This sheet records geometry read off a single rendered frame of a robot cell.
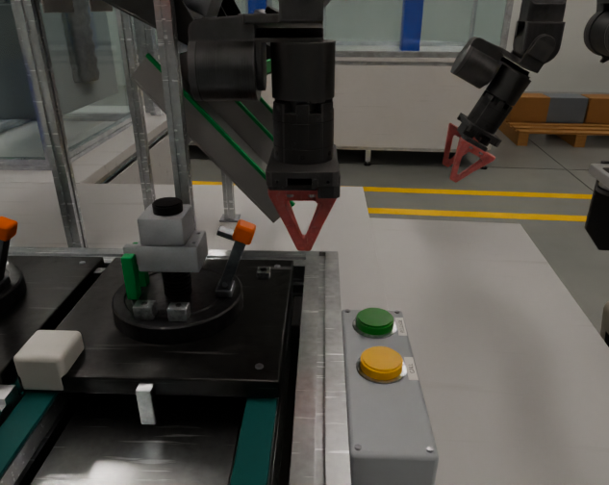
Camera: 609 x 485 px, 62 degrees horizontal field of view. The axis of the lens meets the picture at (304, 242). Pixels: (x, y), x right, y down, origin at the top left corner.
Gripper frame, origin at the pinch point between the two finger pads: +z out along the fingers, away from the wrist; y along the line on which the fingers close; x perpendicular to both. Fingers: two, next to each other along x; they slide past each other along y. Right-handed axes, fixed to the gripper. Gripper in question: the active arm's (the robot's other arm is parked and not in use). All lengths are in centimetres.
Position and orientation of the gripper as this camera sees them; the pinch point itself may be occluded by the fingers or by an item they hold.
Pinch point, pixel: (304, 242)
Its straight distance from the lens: 52.6
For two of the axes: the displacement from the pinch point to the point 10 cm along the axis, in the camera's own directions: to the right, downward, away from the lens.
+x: 10.0, 0.1, -0.2
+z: 0.0, 9.1, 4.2
